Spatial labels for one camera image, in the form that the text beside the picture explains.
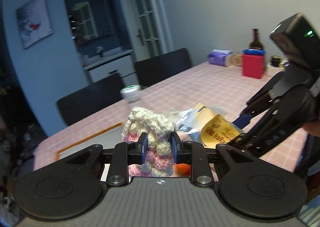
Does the pink white crochet item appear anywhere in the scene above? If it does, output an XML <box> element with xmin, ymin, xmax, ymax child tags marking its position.
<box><xmin>121</xmin><ymin>107</ymin><xmax>176</xmax><ymax>177</ymax></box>

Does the yellow snack packet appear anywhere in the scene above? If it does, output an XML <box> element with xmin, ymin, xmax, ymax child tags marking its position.
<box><xmin>174</xmin><ymin>103</ymin><xmax>244</xmax><ymax>148</ymax></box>

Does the orange crochet toy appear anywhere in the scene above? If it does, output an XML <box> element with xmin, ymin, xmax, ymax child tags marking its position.
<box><xmin>174</xmin><ymin>163</ymin><xmax>190</xmax><ymax>176</ymax></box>

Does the orange storage box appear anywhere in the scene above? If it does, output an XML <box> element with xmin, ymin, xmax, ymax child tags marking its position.
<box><xmin>54</xmin><ymin>123</ymin><xmax>123</xmax><ymax>161</ymax></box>

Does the red box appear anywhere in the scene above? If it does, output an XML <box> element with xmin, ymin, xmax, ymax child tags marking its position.
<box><xmin>242</xmin><ymin>54</ymin><xmax>265</xmax><ymax>79</ymax></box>

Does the pink checked tablecloth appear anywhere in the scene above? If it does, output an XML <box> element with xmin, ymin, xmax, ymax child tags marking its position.
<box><xmin>32</xmin><ymin>59</ymin><xmax>309</xmax><ymax>183</ymax></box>

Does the dark jar with lid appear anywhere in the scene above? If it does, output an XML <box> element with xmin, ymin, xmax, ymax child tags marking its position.
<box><xmin>271</xmin><ymin>55</ymin><xmax>282</xmax><ymax>68</ymax></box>

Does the dark wine bottle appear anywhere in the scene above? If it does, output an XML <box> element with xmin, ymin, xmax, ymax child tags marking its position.
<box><xmin>249</xmin><ymin>28</ymin><xmax>264</xmax><ymax>50</ymax></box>

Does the purple tissue pack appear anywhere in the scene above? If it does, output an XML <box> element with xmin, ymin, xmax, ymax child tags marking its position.
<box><xmin>208</xmin><ymin>49</ymin><xmax>233</xmax><ymax>67</ymax></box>

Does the clear plastic water bottle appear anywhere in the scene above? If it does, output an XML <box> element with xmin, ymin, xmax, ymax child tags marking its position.
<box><xmin>120</xmin><ymin>84</ymin><xmax>141</xmax><ymax>103</ymax></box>

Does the near black dining chair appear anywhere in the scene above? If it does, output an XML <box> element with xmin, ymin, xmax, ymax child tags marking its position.
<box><xmin>56</xmin><ymin>72</ymin><xmax>125</xmax><ymax>126</ymax></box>

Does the black dining chair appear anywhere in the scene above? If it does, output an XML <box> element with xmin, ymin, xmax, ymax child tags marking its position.
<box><xmin>134</xmin><ymin>48</ymin><xmax>193</xmax><ymax>88</ymax></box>
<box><xmin>56</xmin><ymin>72</ymin><xmax>125</xmax><ymax>126</ymax></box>

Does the far black dining chair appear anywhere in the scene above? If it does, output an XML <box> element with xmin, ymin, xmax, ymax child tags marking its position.
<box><xmin>134</xmin><ymin>48</ymin><xmax>193</xmax><ymax>88</ymax></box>

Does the white sideboard cabinet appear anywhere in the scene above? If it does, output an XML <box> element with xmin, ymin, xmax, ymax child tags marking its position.
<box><xmin>82</xmin><ymin>49</ymin><xmax>139</xmax><ymax>86</ymax></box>

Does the white glass panel door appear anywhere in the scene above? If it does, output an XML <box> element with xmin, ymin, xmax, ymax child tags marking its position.
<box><xmin>120</xmin><ymin>0</ymin><xmax>174</xmax><ymax>61</ymax></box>

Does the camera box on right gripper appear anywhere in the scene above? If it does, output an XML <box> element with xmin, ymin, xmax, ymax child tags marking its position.
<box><xmin>270</xmin><ymin>13</ymin><xmax>319</xmax><ymax>82</ymax></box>

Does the wine glass wall painting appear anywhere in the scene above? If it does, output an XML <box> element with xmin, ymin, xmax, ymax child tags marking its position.
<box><xmin>16</xmin><ymin>0</ymin><xmax>54</xmax><ymax>49</ymax></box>

